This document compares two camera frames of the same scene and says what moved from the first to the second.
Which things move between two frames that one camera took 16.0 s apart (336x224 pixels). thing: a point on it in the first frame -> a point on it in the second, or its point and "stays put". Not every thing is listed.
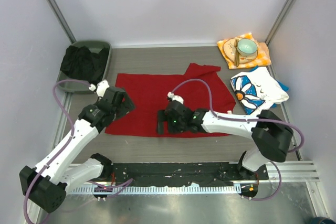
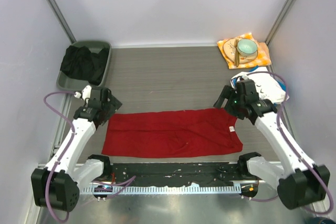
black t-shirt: [80, 62] stays put
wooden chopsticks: [237, 54] stays put
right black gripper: [163, 116] -> [228, 107]
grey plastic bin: [74, 87] -> [94, 46]
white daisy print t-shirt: [257, 91] stays put
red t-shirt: [202, 88] -> [170, 134]
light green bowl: [247, 47] stays put
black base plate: [175, 172] stays put
